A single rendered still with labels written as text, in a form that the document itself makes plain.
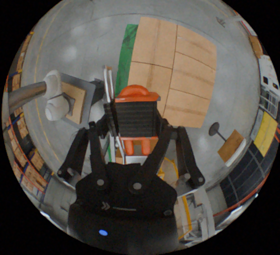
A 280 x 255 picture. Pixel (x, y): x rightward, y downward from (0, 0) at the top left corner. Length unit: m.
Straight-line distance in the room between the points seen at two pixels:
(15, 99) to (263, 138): 7.92
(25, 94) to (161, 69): 1.06
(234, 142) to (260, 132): 5.52
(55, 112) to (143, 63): 0.83
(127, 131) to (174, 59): 0.88
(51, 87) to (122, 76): 1.08
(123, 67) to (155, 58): 0.66
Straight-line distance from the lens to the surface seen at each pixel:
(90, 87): 0.78
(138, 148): 0.25
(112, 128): 0.18
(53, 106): 0.74
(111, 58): 1.53
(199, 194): 1.63
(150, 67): 0.89
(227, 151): 1.99
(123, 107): 0.15
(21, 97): 0.58
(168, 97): 0.95
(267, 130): 7.31
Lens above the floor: 1.43
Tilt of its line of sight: 66 degrees down
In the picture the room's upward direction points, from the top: 176 degrees clockwise
